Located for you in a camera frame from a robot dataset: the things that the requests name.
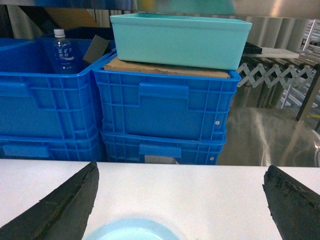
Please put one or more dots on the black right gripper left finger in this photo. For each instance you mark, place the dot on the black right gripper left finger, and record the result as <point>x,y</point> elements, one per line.
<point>61,215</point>

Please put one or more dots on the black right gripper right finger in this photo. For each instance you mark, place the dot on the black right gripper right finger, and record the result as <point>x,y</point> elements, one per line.
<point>294,208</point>

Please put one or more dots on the light blue round plate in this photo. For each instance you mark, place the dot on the light blue round plate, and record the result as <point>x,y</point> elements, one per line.
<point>133,228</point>

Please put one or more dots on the lower left blue crate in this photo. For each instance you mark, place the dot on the lower left blue crate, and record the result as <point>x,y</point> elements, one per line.
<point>43,148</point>

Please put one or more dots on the blue crate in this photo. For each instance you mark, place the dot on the blue crate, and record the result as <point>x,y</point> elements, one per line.
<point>129,148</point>
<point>43,148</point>
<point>164,105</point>
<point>37,101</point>

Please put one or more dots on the lower right blue crate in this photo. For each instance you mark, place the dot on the lower right blue crate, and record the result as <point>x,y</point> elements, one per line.
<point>129,148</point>

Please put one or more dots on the upper left blue crate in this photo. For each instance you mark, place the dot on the upper left blue crate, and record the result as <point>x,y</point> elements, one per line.
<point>37,101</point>

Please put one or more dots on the expandable roller conveyor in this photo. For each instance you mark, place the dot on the expandable roller conveyor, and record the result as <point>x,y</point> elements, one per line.
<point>279,63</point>

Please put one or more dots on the upper right blue crate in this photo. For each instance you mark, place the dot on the upper right blue crate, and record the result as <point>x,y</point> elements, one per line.
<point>164,105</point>

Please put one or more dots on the brown cardboard sheet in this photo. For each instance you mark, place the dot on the brown cardboard sheet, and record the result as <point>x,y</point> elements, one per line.
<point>149,68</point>

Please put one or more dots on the clear water bottle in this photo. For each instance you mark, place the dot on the clear water bottle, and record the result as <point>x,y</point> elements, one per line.
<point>63,53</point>

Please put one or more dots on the black box in crate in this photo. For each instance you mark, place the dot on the black box in crate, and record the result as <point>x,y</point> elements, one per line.
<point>98,47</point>

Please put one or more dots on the teal plastic tub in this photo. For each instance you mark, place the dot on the teal plastic tub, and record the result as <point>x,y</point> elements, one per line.
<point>204,42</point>

